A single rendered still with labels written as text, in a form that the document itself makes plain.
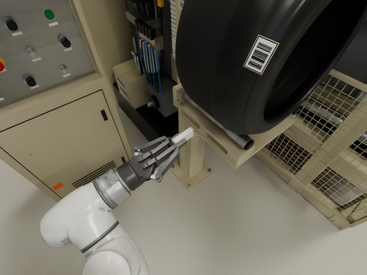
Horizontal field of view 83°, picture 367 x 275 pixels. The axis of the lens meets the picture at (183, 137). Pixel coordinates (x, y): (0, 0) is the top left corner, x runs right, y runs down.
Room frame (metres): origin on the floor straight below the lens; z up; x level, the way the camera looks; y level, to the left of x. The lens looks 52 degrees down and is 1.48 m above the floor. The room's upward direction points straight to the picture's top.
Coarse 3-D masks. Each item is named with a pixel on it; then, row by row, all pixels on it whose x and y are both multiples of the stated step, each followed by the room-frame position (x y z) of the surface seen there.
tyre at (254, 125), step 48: (192, 0) 0.52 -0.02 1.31; (240, 0) 0.44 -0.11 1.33; (288, 0) 0.40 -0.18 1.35; (336, 0) 0.74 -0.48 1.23; (192, 48) 0.47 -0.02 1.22; (240, 48) 0.38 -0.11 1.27; (288, 48) 0.38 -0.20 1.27; (336, 48) 0.63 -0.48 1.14; (192, 96) 0.48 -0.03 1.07; (240, 96) 0.35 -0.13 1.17; (288, 96) 0.62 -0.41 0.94
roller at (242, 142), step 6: (186, 96) 0.66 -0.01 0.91; (192, 102) 0.63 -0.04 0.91; (198, 108) 0.60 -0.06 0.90; (204, 114) 0.57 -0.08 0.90; (210, 120) 0.54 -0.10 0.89; (222, 126) 0.50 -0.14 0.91; (228, 132) 0.47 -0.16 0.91; (234, 138) 0.45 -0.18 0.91; (240, 138) 0.44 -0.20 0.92; (246, 138) 0.43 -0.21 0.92; (240, 144) 0.42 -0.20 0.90; (246, 144) 0.41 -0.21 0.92; (252, 144) 0.42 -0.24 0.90
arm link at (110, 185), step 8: (104, 176) 0.24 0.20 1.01; (112, 176) 0.24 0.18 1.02; (96, 184) 0.22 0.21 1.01; (104, 184) 0.22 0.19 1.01; (112, 184) 0.22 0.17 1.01; (120, 184) 0.22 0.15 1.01; (104, 192) 0.20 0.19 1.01; (112, 192) 0.20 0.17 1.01; (120, 192) 0.21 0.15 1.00; (128, 192) 0.21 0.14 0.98; (104, 200) 0.19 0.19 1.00; (112, 200) 0.19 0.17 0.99; (120, 200) 0.19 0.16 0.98
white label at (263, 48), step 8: (256, 40) 0.37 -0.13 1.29; (264, 40) 0.37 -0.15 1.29; (272, 40) 0.36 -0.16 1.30; (256, 48) 0.37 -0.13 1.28; (264, 48) 0.36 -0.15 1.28; (272, 48) 0.35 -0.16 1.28; (248, 56) 0.36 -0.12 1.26; (256, 56) 0.36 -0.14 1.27; (264, 56) 0.35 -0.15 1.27; (248, 64) 0.36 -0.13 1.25; (256, 64) 0.35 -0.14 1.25; (264, 64) 0.35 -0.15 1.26; (256, 72) 0.35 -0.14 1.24
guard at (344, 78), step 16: (352, 80) 0.65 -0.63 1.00; (320, 96) 0.70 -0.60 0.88; (336, 112) 0.63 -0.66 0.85; (352, 128) 0.56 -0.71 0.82; (336, 144) 0.56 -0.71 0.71; (272, 160) 0.72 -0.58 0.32; (288, 160) 0.66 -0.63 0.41; (352, 160) 0.49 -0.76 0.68; (288, 176) 0.61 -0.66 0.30; (320, 192) 0.48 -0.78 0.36; (352, 192) 0.41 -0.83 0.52; (352, 224) 0.31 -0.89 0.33
